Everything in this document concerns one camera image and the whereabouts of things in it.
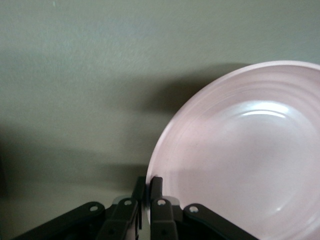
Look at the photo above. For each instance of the pink plate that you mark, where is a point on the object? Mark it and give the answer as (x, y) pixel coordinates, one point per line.
(245, 155)

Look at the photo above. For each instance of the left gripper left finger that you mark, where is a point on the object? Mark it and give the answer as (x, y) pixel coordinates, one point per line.
(125, 217)

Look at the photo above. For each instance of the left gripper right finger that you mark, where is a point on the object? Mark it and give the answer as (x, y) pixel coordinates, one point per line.
(162, 217)

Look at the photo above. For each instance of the brown table mat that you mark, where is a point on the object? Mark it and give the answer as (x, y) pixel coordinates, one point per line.
(100, 75)

